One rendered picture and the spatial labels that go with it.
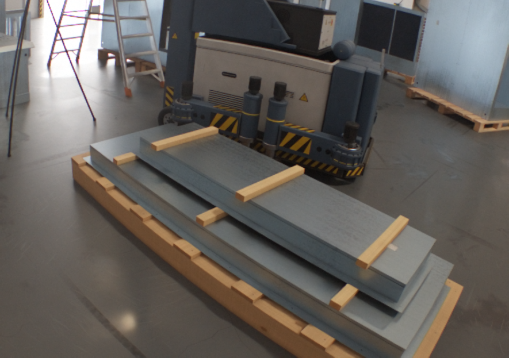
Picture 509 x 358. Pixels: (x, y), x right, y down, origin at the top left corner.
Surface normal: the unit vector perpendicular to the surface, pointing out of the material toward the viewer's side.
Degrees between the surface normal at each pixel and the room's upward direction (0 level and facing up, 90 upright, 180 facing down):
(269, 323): 90
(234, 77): 90
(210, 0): 90
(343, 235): 0
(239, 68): 90
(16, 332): 0
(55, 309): 0
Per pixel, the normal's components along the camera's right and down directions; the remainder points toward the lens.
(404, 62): -0.58, 0.30
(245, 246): 0.12, -0.89
